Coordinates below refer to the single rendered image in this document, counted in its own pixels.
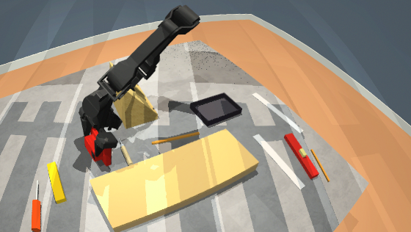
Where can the off-white flat bar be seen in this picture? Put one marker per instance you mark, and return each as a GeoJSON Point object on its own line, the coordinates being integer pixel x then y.
{"type": "Point", "coordinates": [279, 161]}
{"type": "Point", "coordinates": [263, 101]}

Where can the yellow flat bar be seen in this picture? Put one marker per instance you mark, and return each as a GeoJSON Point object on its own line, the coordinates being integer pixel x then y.
{"type": "Point", "coordinates": [56, 183]}

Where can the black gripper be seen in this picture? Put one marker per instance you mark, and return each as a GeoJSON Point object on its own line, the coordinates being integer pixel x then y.
{"type": "Point", "coordinates": [103, 139]}

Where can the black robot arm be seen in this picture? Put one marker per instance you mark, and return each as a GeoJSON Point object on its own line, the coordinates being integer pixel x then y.
{"type": "Point", "coordinates": [126, 74]}

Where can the red spirit level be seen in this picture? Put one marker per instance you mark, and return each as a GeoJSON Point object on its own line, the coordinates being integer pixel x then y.
{"type": "Point", "coordinates": [301, 155]}

